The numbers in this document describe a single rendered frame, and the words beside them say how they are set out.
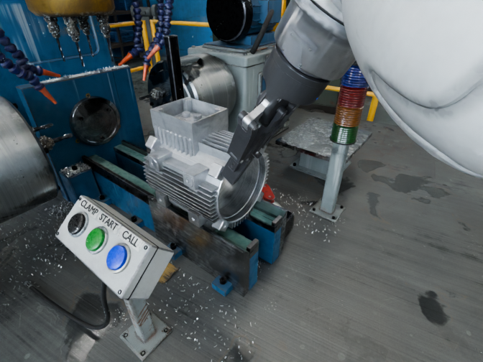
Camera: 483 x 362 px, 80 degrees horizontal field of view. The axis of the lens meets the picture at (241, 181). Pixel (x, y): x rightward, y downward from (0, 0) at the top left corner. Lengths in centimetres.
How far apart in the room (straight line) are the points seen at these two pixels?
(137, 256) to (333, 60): 31
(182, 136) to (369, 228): 56
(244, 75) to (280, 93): 71
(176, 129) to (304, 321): 45
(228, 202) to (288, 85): 38
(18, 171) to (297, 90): 54
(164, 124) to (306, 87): 34
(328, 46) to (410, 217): 73
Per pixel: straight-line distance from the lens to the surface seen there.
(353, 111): 71
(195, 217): 56
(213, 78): 96
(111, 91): 99
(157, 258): 39
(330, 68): 31
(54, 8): 78
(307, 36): 30
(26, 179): 70
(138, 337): 64
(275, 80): 33
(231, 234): 61
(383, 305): 71
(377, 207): 95
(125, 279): 39
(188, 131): 54
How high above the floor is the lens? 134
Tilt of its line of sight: 34 degrees down
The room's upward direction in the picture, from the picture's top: straight up
